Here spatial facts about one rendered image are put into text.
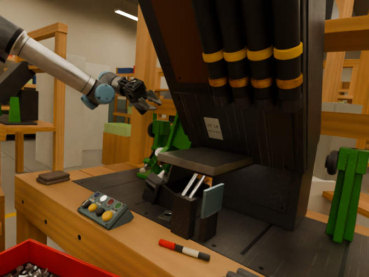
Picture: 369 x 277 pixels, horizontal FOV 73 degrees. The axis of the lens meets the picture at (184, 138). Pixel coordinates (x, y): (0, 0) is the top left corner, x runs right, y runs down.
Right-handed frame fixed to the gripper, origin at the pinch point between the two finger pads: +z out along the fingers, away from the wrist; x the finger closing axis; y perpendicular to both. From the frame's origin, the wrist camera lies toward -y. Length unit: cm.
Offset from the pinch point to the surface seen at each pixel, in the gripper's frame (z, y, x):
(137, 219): 24.8, -3.6, -35.5
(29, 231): -21, -22, -67
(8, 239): -121, -112, -115
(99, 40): -698, -292, 285
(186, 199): 37.7, 5.5, -24.0
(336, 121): 55, -14, 37
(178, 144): 21.6, 2.7, -10.5
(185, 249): 45, 4, -33
